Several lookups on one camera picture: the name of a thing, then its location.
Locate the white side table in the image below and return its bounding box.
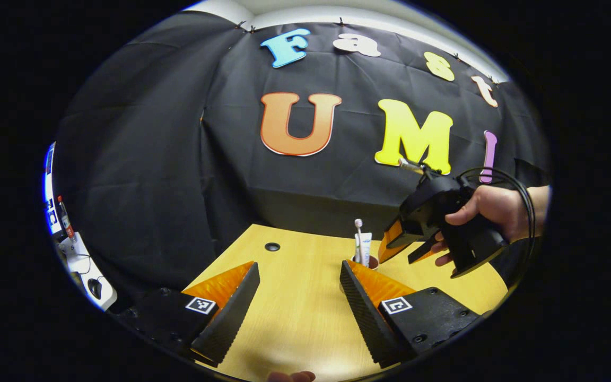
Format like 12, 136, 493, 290
55, 233, 119, 312

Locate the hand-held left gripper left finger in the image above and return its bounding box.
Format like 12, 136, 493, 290
108, 261, 261, 368

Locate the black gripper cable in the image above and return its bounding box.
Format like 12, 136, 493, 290
457, 167, 538, 266

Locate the red label bottle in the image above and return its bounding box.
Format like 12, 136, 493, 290
56, 195, 76, 240

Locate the beige cup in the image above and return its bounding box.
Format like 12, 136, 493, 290
350, 254, 380, 271

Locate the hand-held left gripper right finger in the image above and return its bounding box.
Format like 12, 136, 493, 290
339, 259, 481, 369

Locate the blue white panel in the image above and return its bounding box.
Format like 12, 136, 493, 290
42, 141, 63, 235

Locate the wooden desktop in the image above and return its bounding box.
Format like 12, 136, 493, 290
181, 223, 509, 382

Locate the row of black cloth clips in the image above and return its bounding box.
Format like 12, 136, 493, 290
234, 17, 497, 85

